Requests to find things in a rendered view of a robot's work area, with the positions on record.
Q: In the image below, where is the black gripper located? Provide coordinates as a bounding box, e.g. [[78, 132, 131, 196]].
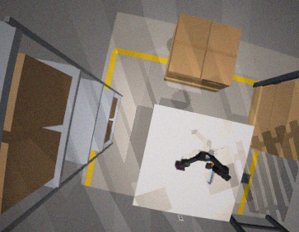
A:
[[205, 163, 218, 173]]

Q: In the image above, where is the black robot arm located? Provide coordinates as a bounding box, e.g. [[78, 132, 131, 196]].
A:
[[178, 151, 231, 182]]

